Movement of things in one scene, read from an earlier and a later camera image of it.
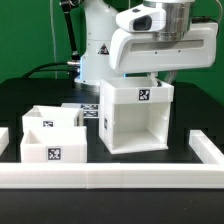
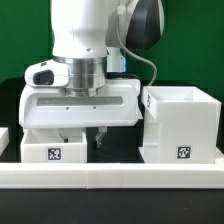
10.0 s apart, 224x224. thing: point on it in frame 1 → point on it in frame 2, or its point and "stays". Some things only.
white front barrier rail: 113,176 stays
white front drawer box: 54,144 stays
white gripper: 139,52 → 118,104
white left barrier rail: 4,139 stays
